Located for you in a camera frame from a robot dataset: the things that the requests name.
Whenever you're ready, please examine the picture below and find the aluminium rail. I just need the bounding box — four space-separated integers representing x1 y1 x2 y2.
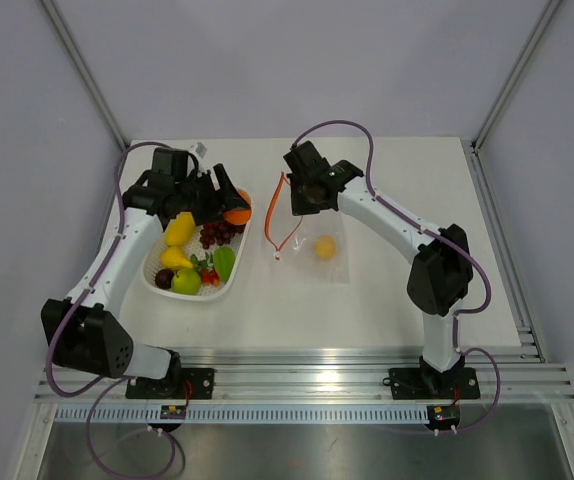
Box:
461 140 548 363
34 347 574 406

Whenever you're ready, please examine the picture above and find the controller board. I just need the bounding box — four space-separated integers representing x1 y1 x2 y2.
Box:
160 405 187 420
426 404 461 434

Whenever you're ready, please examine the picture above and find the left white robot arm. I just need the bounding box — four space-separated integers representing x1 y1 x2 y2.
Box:
41 141 253 398

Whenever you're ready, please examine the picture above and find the orange fruit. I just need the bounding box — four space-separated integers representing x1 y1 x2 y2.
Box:
223 189 252 226

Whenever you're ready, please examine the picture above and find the left controller board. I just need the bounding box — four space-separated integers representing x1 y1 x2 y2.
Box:
160 405 187 420

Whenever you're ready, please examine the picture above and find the right controller board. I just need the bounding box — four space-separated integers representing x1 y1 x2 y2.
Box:
426 404 461 434

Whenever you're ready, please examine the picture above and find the purple grape bunch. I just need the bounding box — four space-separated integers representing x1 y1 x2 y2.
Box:
199 221 245 250

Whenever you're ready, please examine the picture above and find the red strawberry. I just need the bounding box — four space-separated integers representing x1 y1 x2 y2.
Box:
199 268 220 286

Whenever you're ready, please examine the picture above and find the yellow pear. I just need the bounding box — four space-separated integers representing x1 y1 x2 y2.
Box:
160 246 193 271

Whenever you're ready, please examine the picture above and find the dark purple plum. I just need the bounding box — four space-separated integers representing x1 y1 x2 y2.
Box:
154 269 175 290

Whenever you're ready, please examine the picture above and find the yellow peach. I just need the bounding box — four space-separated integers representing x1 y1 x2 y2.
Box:
314 235 337 261

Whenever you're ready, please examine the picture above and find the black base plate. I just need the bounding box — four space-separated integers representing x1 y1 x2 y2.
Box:
382 367 481 400
125 367 216 400

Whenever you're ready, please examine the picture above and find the green apple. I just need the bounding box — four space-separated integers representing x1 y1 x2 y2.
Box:
171 269 202 295

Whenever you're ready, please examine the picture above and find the right aluminium frame post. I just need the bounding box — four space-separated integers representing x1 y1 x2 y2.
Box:
470 0 566 155

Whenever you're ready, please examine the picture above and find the aluminium front rail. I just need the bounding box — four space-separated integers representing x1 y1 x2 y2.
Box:
34 347 574 406

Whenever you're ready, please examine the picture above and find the clear zip top bag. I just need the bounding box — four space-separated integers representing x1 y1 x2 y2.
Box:
265 171 352 285

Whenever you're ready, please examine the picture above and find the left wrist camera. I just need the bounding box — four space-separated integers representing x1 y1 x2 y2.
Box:
191 142 207 158

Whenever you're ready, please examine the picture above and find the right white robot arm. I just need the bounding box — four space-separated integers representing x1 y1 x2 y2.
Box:
284 141 473 396

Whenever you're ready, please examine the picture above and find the white perforated fruit basket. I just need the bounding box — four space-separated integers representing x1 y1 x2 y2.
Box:
141 219 251 302

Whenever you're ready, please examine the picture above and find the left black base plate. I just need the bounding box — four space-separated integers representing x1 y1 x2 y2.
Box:
125 367 216 400

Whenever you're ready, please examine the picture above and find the right side aluminium rail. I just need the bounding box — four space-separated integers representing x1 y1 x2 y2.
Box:
461 140 548 363

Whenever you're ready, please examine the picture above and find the left aluminium frame post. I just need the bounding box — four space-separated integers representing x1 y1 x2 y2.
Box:
38 0 128 149

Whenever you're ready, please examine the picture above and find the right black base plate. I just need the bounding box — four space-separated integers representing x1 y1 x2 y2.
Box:
382 367 481 400

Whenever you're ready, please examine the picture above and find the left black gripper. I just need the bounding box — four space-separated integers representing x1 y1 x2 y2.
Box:
174 164 248 226

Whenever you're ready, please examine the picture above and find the white slotted cable duct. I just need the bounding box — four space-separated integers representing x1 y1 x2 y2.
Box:
54 404 428 425

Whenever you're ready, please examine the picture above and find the aluminium frame post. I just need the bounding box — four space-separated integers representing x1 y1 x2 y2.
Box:
38 0 128 149
470 0 566 155

